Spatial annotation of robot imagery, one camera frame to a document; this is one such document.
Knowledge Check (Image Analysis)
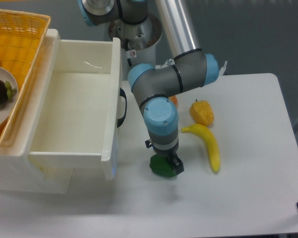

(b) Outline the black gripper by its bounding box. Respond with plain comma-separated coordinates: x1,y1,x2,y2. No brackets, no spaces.
145,139,184,175

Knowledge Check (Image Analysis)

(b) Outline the green bell pepper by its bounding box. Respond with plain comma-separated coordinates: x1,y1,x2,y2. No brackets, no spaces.
149,154,176,178

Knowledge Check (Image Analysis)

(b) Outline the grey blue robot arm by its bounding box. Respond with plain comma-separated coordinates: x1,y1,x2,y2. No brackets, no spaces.
78,0,219,174

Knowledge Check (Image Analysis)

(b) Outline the yellow banana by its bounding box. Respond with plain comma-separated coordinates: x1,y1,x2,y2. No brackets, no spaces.
181,123,221,174

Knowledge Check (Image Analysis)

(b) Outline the yellow bell pepper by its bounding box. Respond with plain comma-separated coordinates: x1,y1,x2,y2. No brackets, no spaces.
189,100,214,126

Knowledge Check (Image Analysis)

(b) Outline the orange melon slice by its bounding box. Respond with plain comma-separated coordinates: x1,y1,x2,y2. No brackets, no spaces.
169,95,178,107

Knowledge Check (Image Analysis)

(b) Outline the white plastic drawer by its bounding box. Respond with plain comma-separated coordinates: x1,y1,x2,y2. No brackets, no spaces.
29,38,121,179

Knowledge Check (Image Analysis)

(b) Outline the white drawer cabinet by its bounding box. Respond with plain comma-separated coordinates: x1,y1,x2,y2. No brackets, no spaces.
0,29,73,194

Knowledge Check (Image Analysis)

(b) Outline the white plate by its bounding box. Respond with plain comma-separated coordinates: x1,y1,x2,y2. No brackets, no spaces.
0,67,19,126

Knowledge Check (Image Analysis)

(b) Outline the dark purple mangosteen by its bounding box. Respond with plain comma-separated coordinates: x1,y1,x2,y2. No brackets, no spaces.
0,80,17,105

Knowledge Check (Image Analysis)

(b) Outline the yellow woven basket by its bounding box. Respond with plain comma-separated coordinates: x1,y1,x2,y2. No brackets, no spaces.
0,9,51,148

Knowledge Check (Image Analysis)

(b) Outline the black drawer handle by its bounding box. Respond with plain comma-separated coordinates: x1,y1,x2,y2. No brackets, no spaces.
117,88,127,128

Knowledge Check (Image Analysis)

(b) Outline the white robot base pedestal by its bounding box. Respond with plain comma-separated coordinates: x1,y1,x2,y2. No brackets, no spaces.
108,13,162,80

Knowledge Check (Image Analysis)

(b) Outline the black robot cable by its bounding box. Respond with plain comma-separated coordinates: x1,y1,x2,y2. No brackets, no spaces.
125,39,137,69

